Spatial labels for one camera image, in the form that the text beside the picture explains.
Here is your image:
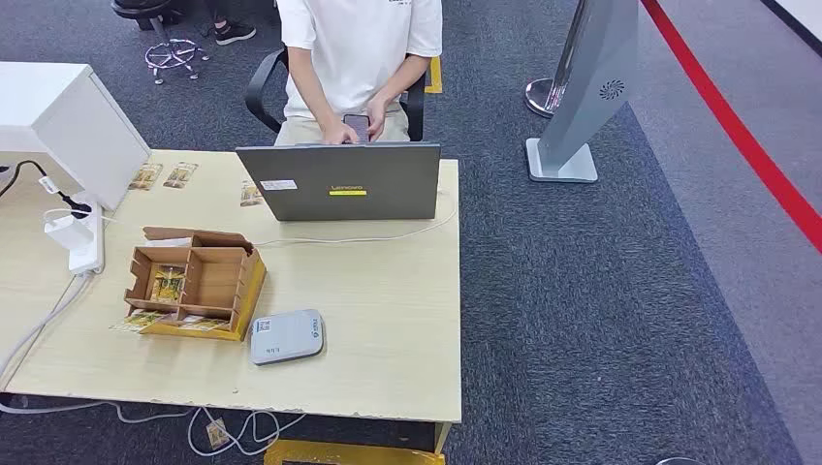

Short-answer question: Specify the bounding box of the person's right hand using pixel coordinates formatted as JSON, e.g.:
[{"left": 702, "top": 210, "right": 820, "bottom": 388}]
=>
[{"left": 321, "top": 118, "right": 361, "bottom": 146}]

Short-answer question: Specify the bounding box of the person's left hand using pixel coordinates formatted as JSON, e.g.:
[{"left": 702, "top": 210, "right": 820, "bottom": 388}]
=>
[{"left": 364, "top": 96, "right": 391, "bottom": 142}]

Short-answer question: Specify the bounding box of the dark smartphone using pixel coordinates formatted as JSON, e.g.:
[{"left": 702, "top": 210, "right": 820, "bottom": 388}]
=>
[{"left": 342, "top": 113, "right": 372, "bottom": 143}]

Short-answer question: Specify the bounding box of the person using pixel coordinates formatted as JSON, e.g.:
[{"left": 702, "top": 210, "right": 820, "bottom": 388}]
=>
[{"left": 273, "top": 0, "right": 444, "bottom": 147}]

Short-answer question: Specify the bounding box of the person's black shoe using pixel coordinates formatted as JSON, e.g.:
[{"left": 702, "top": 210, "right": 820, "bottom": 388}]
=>
[{"left": 214, "top": 20, "right": 258, "bottom": 47}]

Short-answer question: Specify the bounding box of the yellow printed room card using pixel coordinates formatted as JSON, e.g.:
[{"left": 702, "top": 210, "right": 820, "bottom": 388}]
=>
[
  {"left": 179, "top": 316, "right": 229, "bottom": 333},
  {"left": 163, "top": 161, "right": 199, "bottom": 190},
  {"left": 110, "top": 309, "right": 170, "bottom": 333},
  {"left": 128, "top": 163, "right": 164, "bottom": 192},
  {"left": 150, "top": 265, "right": 187, "bottom": 304}
]

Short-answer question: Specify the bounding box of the grey card reader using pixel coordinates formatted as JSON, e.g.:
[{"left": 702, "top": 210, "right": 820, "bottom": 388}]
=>
[{"left": 248, "top": 309, "right": 326, "bottom": 367}]

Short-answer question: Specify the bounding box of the grey laptop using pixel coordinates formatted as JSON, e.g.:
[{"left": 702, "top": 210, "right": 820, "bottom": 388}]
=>
[{"left": 235, "top": 141, "right": 442, "bottom": 223}]

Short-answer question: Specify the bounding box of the black office chair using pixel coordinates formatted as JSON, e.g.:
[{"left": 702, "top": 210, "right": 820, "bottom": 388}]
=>
[{"left": 244, "top": 46, "right": 429, "bottom": 143}]

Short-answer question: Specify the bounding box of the chrome stanchion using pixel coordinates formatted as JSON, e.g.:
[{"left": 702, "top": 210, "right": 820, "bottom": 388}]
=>
[{"left": 524, "top": 0, "right": 592, "bottom": 120}]

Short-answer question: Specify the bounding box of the black stool chrome base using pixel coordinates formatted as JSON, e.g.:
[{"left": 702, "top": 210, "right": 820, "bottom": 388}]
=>
[{"left": 110, "top": 0, "right": 210, "bottom": 86}]

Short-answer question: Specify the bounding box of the brown cardboard organizer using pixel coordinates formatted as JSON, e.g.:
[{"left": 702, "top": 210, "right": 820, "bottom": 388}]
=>
[{"left": 123, "top": 226, "right": 262, "bottom": 323}]

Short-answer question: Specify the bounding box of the grey kiosk stand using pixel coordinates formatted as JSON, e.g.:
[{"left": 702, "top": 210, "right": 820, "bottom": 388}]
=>
[{"left": 525, "top": 0, "right": 641, "bottom": 185}]

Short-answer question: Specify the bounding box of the white cabinet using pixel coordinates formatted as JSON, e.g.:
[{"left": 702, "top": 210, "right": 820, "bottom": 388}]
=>
[{"left": 0, "top": 61, "right": 152, "bottom": 212}]

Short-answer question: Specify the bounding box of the white power strip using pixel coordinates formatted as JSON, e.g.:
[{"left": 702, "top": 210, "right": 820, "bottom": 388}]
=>
[{"left": 67, "top": 199, "right": 106, "bottom": 276}]

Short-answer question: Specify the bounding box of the black cable with plug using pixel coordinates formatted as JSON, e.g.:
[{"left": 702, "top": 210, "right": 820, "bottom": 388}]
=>
[{"left": 0, "top": 160, "right": 92, "bottom": 220}]

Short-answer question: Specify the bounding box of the white floor cable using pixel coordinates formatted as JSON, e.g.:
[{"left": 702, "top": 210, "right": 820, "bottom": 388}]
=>
[{"left": 0, "top": 398, "right": 308, "bottom": 459}]

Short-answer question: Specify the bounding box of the white power strip cable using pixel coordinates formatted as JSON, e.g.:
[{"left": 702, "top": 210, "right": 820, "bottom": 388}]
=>
[{"left": 0, "top": 269, "right": 98, "bottom": 387}]

